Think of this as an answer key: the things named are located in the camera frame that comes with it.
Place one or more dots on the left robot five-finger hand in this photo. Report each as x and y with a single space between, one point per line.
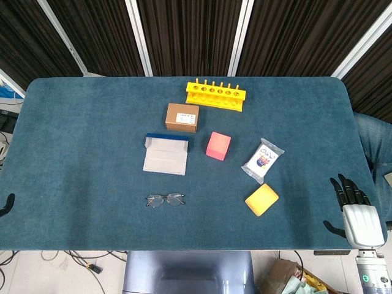
7 203

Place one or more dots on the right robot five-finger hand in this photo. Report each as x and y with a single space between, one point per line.
363 225

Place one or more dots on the black wire-frame eyeglasses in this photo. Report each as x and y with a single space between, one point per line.
152 201

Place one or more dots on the blue patterned glasses case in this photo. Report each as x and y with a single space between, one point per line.
165 159

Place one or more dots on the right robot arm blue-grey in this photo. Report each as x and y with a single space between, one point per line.
372 272

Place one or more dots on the black table control panel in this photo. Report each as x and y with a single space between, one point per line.
332 252

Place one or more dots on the blue jeans leg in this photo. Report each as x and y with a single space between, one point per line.
373 134

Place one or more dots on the open cardboard box on floor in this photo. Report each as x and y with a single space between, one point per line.
281 275

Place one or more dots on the yellow sponge green backing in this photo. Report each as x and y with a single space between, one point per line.
261 199

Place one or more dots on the black power strip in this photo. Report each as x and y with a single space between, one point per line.
94 269

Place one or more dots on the blue printed box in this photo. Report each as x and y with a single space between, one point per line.
7 92

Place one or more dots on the blue velvet table cloth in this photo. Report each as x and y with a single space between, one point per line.
92 122

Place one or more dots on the white plastic snack packet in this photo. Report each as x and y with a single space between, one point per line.
261 162

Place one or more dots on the pink foam cube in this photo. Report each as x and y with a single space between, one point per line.
218 145

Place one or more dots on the blue-grey robot torso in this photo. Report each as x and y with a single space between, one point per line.
186 272

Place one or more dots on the brown cardboard box white label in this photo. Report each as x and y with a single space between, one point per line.
180 118

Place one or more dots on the yellow test tube rack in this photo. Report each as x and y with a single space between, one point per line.
214 92

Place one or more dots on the dark brown pleated curtain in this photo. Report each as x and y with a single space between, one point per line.
190 36

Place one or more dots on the aluminium frame post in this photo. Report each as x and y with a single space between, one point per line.
10 83
240 36
365 43
64 36
139 36

